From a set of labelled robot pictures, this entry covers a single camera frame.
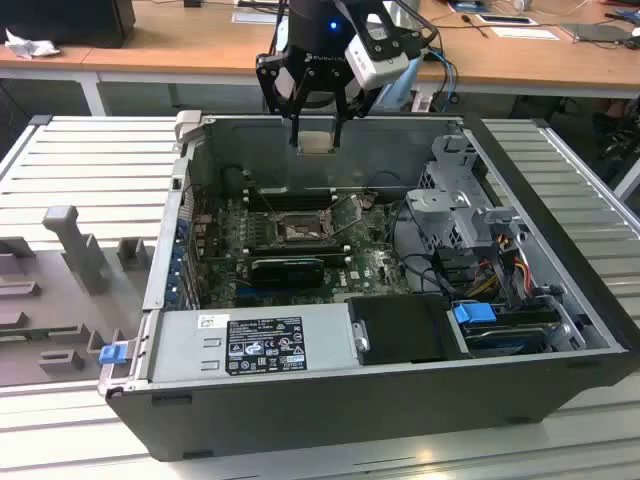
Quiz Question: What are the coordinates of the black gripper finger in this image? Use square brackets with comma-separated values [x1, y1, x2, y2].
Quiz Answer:
[332, 78, 382, 149]
[255, 52, 314, 147]

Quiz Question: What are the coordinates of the hard disk in blue carrier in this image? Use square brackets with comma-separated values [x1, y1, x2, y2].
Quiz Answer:
[452, 302, 549, 359]

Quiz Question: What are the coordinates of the wooden desk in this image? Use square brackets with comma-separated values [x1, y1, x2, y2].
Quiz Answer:
[0, 0, 640, 99]

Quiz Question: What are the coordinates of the grey case release handle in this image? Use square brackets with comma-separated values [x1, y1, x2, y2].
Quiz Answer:
[174, 109, 204, 146]

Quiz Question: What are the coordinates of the small square CPU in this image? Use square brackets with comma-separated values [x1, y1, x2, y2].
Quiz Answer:
[297, 130, 335, 156]

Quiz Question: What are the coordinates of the black internal cable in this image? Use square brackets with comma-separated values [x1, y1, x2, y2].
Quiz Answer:
[387, 199, 451, 296]

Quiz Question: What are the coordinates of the blue case latch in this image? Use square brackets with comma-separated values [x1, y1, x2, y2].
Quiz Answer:
[98, 343, 126, 365]

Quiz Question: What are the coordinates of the white paper sheet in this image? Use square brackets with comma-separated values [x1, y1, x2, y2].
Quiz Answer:
[489, 25, 559, 41]

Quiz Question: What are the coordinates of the black open PC case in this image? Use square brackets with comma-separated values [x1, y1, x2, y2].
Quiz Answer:
[97, 109, 640, 464]

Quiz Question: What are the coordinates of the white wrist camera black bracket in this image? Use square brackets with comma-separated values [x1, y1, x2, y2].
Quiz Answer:
[344, 13, 410, 92]

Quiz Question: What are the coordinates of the blue cable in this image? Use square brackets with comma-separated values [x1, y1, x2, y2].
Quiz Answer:
[424, 47, 459, 106]

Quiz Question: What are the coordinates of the black plastic air shroud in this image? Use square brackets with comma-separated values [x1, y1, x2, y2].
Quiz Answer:
[344, 293, 474, 366]

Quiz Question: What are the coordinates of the grey power supply unit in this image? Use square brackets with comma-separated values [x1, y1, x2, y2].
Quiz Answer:
[147, 302, 361, 384]

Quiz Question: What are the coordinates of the CPU socket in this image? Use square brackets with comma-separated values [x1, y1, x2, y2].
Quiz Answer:
[272, 209, 334, 246]

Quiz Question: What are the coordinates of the green motherboard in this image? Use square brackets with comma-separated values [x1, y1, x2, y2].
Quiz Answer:
[199, 192, 416, 309]

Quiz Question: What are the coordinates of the dark flat tablet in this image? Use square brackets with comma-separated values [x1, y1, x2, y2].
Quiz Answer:
[559, 22, 636, 46]

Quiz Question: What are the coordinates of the silver metal drive cage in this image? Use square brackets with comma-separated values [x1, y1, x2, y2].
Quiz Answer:
[404, 132, 531, 251]

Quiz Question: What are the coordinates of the crumpled white paper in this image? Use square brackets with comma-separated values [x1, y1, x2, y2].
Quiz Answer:
[4, 27, 61, 60]

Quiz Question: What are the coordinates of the metal socket cover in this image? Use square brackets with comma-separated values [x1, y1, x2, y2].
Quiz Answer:
[329, 191, 365, 236]

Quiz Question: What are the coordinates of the yellow red wire bundle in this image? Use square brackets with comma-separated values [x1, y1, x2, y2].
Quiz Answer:
[469, 252, 534, 301]

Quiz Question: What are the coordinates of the black graphics card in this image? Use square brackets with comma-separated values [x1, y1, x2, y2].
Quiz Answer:
[249, 257, 325, 289]

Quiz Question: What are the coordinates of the black box on desk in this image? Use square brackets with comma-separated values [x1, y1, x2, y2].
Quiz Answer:
[0, 0, 136, 49]

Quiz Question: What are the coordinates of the grey parts rack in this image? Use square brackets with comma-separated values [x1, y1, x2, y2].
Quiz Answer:
[0, 204, 156, 389]

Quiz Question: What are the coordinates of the white framed phone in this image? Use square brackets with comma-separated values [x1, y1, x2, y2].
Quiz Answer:
[474, 13, 536, 26]

